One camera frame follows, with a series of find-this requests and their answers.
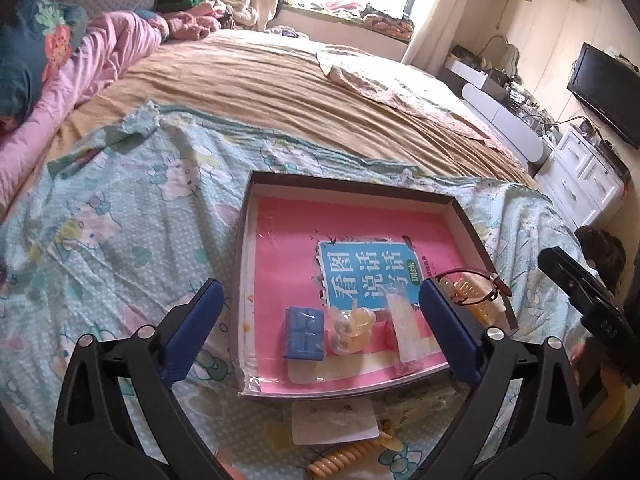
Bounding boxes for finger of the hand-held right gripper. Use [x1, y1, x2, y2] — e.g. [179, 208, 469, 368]
[537, 246, 617, 322]

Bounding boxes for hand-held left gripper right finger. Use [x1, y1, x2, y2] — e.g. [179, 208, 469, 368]
[419, 278, 587, 480]

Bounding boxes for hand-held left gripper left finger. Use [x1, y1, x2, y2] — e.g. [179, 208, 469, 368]
[52, 278, 236, 480]

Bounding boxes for red bead earrings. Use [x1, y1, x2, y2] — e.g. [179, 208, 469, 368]
[382, 292, 427, 364]

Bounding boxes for shallow dark cardboard box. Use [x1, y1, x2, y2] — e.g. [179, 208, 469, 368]
[232, 170, 519, 402]

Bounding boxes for dark cord bracelet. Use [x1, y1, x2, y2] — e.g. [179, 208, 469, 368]
[434, 268, 514, 307]

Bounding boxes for white pearl bead ornament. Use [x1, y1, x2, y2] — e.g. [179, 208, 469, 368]
[325, 302, 377, 357]

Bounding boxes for small blue box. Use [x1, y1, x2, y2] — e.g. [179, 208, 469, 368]
[283, 306, 327, 363]

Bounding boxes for person's right hand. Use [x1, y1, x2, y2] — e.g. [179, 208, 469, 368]
[570, 345, 628, 433]

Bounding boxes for dark brown furry thing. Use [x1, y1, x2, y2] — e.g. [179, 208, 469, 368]
[575, 225, 627, 282]

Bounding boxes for white dresser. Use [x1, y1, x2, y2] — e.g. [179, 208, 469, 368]
[535, 125, 627, 231]

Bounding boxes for pink book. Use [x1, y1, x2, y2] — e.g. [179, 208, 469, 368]
[249, 195, 495, 397]

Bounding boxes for cat print blanket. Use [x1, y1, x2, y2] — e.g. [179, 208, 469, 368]
[0, 100, 601, 480]

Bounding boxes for white earring card packet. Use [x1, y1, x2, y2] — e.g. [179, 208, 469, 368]
[291, 399, 379, 446]

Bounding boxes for long white cabinet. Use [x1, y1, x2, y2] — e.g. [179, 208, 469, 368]
[461, 82, 547, 169]

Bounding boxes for black television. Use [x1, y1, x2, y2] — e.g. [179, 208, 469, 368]
[566, 42, 640, 149]

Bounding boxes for white framed mirror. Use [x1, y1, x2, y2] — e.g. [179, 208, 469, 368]
[482, 35, 522, 74]

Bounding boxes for light floral cloth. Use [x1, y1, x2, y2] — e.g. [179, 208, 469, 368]
[316, 45, 506, 147]

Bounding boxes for tan bedsheet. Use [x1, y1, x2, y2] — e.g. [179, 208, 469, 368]
[65, 29, 538, 189]

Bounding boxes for pink quilt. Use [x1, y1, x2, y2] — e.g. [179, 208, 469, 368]
[0, 12, 168, 221]

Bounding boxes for pink fuzzy garment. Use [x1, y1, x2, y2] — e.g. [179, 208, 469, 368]
[165, 12, 222, 42]

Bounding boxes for cream curtain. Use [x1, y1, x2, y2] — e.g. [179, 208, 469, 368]
[402, 0, 472, 66]

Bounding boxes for blue floral pillow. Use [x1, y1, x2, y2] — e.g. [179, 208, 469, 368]
[0, 0, 88, 122]

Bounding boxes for pile of clothes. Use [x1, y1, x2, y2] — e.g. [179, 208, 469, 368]
[155, 0, 262, 29]

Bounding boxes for clothes on window sill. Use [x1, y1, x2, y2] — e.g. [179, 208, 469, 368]
[279, 0, 416, 42]

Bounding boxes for orange spiral hair tie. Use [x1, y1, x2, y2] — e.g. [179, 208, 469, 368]
[306, 430, 401, 479]

